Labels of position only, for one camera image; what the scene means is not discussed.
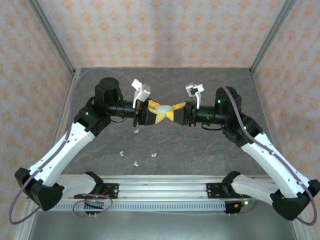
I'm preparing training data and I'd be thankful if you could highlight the mint green earbud charging case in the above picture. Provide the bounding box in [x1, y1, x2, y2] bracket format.
[156, 104, 173, 115]

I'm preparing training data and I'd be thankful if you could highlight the aluminium table side rail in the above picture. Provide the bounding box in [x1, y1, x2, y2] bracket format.
[249, 68, 310, 240]
[12, 68, 82, 240]

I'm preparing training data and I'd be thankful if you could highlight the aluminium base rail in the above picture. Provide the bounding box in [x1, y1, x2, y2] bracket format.
[26, 174, 285, 201]

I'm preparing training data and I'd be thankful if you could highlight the aluminium frame post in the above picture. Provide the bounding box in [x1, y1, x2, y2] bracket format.
[26, 0, 77, 75]
[249, 0, 297, 75]

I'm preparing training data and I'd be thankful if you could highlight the grey slotted cable duct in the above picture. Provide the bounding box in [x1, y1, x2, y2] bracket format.
[53, 201, 227, 213]

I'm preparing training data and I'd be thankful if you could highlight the brushed metal base plate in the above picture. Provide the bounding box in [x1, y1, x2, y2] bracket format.
[27, 211, 300, 240]

